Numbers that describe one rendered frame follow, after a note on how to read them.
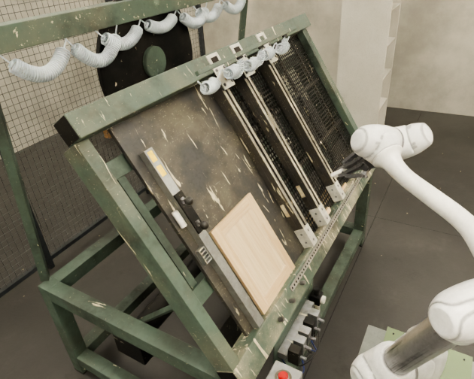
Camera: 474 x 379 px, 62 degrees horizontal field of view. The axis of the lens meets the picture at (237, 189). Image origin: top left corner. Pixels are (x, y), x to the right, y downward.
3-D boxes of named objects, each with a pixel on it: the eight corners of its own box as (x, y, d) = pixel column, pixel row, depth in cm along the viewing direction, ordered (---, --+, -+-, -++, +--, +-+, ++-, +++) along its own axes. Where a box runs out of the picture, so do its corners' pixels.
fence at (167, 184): (253, 328, 186) (259, 328, 183) (138, 154, 167) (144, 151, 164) (258, 320, 189) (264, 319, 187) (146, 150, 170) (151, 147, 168)
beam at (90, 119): (68, 148, 145) (80, 139, 139) (52, 125, 143) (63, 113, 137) (301, 31, 304) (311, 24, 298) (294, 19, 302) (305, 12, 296)
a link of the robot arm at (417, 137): (396, 136, 147) (372, 134, 140) (433, 118, 134) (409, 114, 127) (403, 164, 144) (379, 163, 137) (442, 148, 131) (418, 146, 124)
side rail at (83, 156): (215, 371, 172) (233, 371, 164) (62, 153, 150) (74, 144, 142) (223, 359, 176) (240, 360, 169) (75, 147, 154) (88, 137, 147)
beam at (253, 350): (229, 392, 174) (247, 394, 166) (215, 371, 171) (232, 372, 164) (365, 168, 333) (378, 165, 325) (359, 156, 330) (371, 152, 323)
